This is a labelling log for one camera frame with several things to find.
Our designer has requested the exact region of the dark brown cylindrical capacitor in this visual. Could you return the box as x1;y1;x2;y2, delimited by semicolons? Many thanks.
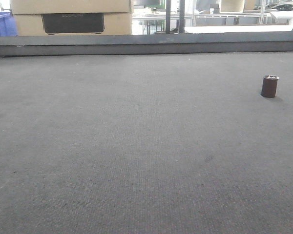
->
261;75;279;98

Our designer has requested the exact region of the white background table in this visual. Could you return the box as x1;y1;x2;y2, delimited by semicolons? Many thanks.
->
185;25;293;34

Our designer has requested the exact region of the lower cardboard box black label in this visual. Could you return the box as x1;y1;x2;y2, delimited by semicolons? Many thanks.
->
14;12;133;37

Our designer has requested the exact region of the beige open box background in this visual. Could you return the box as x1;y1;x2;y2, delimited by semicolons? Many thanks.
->
219;0;245;14

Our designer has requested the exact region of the upper cardboard box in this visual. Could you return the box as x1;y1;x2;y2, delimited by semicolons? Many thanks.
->
10;0;131;14

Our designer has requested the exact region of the blue plastic crate background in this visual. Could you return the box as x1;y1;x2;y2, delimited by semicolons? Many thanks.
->
0;11;18;37

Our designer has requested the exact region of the black vertical post pair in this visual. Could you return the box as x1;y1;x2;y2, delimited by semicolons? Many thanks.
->
165;0;186;35

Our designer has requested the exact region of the dark grey table edge rail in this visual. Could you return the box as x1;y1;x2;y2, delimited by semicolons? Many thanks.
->
0;31;293;57

